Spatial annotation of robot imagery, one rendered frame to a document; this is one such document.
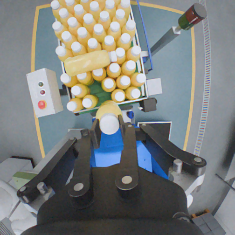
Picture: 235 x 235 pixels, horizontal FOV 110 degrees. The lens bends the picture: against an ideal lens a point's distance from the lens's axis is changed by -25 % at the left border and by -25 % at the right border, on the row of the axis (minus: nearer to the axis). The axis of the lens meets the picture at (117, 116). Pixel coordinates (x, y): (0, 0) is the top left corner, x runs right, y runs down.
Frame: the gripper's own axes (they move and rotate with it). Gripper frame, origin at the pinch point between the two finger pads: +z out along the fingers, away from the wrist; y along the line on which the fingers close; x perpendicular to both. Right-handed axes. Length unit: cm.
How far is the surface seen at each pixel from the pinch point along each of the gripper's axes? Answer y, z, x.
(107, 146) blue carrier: -3.2, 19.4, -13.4
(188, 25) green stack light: 34.9, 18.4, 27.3
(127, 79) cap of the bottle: 9.2, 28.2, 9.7
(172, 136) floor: 90, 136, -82
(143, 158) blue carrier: 9.0, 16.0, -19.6
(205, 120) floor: 163, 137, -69
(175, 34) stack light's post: 35, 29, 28
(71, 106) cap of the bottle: -15.9, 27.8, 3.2
